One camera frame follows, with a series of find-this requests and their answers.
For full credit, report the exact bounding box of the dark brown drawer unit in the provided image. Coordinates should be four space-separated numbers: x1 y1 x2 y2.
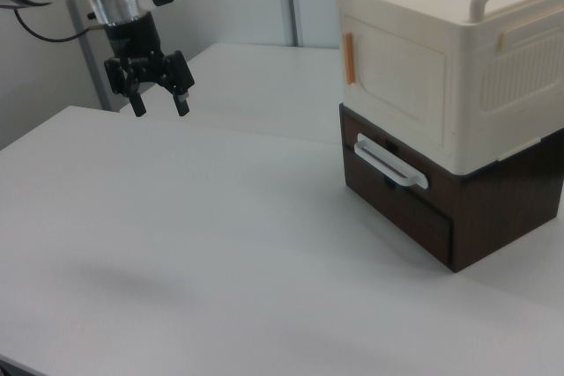
338 102 564 273

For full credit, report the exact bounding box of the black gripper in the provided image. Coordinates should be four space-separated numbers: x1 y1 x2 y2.
103 11 197 118

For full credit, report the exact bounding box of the orange door handle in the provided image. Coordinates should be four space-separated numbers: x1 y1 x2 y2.
344 32 355 85

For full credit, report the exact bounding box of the cream cabinet door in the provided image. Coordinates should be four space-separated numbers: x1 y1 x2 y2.
341 13 458 147

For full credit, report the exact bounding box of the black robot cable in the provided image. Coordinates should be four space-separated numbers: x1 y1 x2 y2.
11 4 108 42

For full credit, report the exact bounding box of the cream plastic cabinet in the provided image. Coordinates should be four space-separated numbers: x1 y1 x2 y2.
333 0 564 174

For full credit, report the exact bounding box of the white drawer handle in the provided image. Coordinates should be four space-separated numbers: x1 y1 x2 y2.
353 132 430 191

